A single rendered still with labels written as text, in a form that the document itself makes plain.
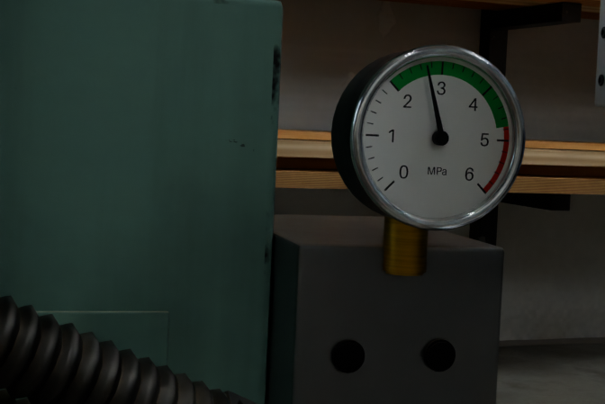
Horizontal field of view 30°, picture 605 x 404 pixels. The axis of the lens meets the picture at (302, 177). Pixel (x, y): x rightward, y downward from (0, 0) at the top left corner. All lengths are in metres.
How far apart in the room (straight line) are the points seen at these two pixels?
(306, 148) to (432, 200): 2.27
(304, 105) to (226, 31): 2.74
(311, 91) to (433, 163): 2.80
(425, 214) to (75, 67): 0.14
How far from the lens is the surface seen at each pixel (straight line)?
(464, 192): 0.39
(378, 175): 0.38
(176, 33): 0.42
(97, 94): 0.42
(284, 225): 0.47
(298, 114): 3.16
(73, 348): 0.31
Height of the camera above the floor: 0.66
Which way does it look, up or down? 3 degrees down
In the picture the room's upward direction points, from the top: 3 degrees clockwise
